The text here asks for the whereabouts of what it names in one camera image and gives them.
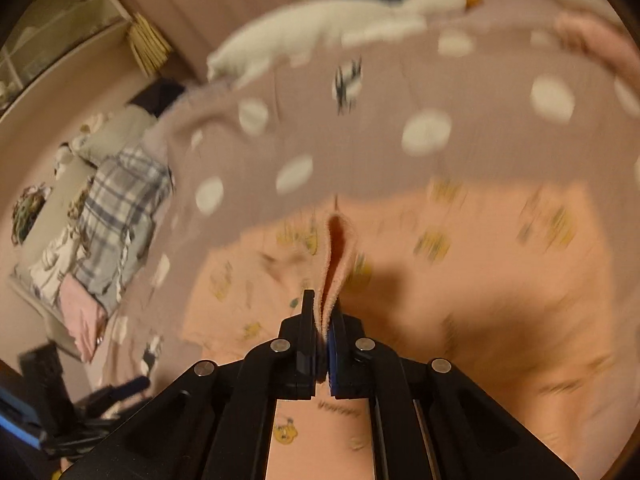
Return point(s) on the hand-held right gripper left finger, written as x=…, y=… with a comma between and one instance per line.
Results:
x=307, y=345

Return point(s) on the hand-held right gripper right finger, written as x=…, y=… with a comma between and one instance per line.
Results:
x=332, y=360

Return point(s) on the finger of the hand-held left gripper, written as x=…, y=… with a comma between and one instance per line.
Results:
x=115, y=395

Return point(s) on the peach cartoon print baby garment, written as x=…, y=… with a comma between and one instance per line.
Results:
x=450, y=285

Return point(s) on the white printed baby clothes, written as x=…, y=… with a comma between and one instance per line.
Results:
x=55, y=265

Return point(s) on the floral patterned clothes pile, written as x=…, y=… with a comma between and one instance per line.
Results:
x=30, y=210

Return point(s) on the pink folded clothes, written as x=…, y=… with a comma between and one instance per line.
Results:
x=600, y=40

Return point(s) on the pink cloth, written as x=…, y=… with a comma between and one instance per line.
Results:
x=80, y=315

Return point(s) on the leopard patterned small cloth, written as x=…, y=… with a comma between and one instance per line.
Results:
x=77, y=207

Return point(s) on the plaid blanket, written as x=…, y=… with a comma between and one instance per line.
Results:
x=120, y=200

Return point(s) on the polka dot bed sheet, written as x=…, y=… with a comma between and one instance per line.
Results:
x=350, y=150

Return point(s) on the black and white plush toy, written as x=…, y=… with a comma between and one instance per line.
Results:
x=62, y=160

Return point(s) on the grey pillow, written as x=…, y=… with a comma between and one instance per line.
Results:
x=120, y=130

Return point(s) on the dark cloth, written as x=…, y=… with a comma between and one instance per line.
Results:
x=160, y=95

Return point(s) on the white goose plush toy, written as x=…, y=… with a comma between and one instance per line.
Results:
x=300, y=25

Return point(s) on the yellow tassel fringe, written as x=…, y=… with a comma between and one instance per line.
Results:
x=147, y=42

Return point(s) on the white open shelf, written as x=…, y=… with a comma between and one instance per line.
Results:
x=60, y=15

